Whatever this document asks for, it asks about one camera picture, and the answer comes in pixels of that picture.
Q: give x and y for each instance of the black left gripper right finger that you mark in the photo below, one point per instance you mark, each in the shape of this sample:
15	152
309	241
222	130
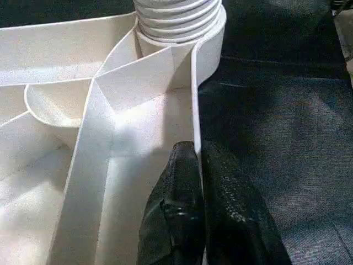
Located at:
237	220

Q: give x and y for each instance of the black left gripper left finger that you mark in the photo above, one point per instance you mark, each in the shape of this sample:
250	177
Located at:
176	209

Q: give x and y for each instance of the white plastic table top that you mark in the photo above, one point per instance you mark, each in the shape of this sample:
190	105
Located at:
69	151

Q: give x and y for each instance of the white plastic table leg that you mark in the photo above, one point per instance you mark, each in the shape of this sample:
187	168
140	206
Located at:
179	19

